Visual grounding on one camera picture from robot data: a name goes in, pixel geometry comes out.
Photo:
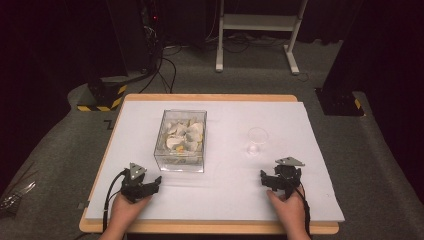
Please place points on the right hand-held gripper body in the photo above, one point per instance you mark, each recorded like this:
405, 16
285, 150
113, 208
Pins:
286, 175

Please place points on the grey tape piece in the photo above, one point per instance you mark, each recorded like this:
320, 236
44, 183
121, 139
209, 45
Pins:
83, 205

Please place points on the clear plastic cup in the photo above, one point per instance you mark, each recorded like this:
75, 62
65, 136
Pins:
257, 136

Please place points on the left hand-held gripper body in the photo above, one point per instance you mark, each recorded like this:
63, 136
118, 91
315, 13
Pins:
133, 186

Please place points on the white metal stand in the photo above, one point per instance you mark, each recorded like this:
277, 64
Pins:
256, 22

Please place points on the person's left hand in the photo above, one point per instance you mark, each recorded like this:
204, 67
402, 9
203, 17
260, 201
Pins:
125, 211

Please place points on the pile of white tea bags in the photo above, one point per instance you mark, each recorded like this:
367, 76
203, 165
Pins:
183, 135

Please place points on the black yellow striped stand base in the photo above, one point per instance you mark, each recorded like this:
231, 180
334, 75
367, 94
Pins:
105, 95

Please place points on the white table mat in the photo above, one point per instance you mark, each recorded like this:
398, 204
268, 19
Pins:
226, 186

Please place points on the black equipment tower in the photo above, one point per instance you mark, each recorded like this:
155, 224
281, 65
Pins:
136, 36

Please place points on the clear plastic box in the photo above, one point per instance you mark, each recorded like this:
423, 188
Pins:
181, 115

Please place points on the shiny clear plastic wrap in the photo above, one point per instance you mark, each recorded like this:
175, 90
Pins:
15, 196

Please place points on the person's right hand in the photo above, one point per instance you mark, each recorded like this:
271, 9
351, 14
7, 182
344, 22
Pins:
288, 211

